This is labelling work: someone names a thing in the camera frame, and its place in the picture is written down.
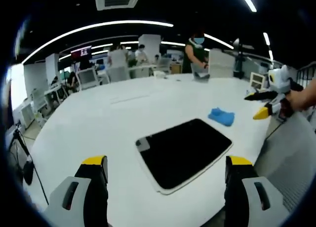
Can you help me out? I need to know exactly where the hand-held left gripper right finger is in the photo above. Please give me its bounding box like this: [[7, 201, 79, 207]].
[[223, 155, 290, 227]]

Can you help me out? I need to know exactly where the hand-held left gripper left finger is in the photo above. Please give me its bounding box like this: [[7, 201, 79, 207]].
[[44, 155, 109, 227]]

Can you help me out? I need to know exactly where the blue cleaning cloth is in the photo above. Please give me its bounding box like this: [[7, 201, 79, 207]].
[[207, 107, 236, 127]]

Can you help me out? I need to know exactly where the black tablet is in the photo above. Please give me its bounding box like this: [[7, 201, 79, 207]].
[[135, 117, 233, 195]]

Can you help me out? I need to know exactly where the person's right hand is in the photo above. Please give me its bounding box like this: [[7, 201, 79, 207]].
[[286, 87, 309, 112]]

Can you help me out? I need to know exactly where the small white cabinet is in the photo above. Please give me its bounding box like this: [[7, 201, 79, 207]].
[[249, 72, 267, 90]]

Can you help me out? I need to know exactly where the black bag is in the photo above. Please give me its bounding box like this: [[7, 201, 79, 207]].
[[23, 160, 35, 186]]

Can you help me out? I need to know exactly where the white partition board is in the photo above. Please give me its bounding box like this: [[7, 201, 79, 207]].
[[209, 48, 236, 77]]

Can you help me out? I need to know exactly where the grey folded object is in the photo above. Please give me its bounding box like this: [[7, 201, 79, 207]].
[[191, 62, 211, 83]]

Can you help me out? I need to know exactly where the black tripod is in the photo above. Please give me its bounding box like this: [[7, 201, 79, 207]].
[[9, 122, 50, 205]]

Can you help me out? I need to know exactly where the short ceiling light strip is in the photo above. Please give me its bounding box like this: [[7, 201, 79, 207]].
[[236, 0, 258, 13]]

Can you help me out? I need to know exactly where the red display screen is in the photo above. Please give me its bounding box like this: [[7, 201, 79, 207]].
[[71, 45, 93, 59]]

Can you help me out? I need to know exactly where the long curved ceiling light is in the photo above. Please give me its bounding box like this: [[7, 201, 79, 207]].
[[22, 21, 174, 64]]

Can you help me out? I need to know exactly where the black cable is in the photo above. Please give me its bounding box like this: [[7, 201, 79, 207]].
[[264, 120, 282, 142]]

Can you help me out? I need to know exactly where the black camera stand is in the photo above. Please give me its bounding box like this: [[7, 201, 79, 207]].
[[231, 38, 255, 79]]

